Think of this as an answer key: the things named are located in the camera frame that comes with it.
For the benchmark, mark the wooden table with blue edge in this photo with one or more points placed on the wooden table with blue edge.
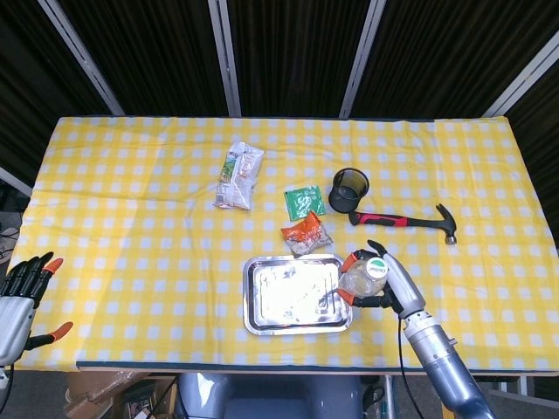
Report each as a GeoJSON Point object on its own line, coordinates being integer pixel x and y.
{"type": "Point", "coordinates": [262, 368]}

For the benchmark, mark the stainless steel tray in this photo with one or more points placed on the stainless steel tray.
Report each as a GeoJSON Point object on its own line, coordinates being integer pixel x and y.
{"type": "Point", "coordinates": [288, 301]}

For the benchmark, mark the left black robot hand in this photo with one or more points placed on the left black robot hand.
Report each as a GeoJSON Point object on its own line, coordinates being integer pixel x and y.
{"type": "Point", "coordinates": [15, 312]}

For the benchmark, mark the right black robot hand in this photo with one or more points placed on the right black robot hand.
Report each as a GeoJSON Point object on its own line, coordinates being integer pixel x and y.
{"type": "Point", "coordinates": [404, 288]}

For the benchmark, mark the grey metal partition post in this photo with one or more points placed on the grey metal partition post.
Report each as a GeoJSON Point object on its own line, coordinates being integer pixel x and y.
{"type": "Point", "coordinates": [362, 57]}
{"type": "Point", "coordinates": [524, 85]}
{"type": "Point", "coordinates": [225, 57]}
{"type": "Point", "coordinates": [13, 180]}
{"type": "Point", "coordinates": [78, 52]}

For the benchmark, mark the transparent plastic bottle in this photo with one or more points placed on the transparent plastic bottle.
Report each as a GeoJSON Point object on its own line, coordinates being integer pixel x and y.
{"type": "Point", "coordinates": [362, 281]}

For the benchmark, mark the black mesh pen cup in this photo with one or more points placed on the black mesh pen cup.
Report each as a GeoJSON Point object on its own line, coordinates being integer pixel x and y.
{"type": "Point", "coordinates": [349, 198]}

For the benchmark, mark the yellow checked tablecloth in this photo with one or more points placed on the yellow checked tablecloth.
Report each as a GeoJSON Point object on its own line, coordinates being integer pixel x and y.
{"type": "Point", "coordinates": [131, 262]}

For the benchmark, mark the brown cardboard box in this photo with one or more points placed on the brown cardboard box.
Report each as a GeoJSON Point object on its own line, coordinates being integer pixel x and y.
{"type": "Point", "coordinates": [87, 393]}

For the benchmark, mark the white snack bag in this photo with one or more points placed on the white snack bag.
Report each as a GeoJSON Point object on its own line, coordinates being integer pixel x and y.
{"type": "Point", "coordinates": [238, 174]}

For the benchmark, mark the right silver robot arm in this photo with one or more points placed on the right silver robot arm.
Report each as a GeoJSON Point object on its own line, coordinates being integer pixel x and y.
{"type": "Point", "coordinates": [441, 362]}

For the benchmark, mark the red black claw hammer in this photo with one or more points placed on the red black claw hammer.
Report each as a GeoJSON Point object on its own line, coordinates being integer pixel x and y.
{"type": "Point", "coordinates": [380, 219]}

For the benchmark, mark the white metal table leg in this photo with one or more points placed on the white metal table leg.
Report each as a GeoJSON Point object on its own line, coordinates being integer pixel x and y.
{"type": "Point", "coordinates": [389, 397]}

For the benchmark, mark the orange snack packet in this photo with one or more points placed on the orange snack packet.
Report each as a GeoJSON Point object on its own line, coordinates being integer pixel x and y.
{"type": "Point", "coordinates": [305, 235]}

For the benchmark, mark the green sachet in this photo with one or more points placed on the green sachet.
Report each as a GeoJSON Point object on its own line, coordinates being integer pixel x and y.
{"type": "Point", "coordinates": [303, 201]}

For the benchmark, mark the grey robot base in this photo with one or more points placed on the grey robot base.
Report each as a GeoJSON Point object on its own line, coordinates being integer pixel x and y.
{"type": "Point", "coordinates": [271, 397]}

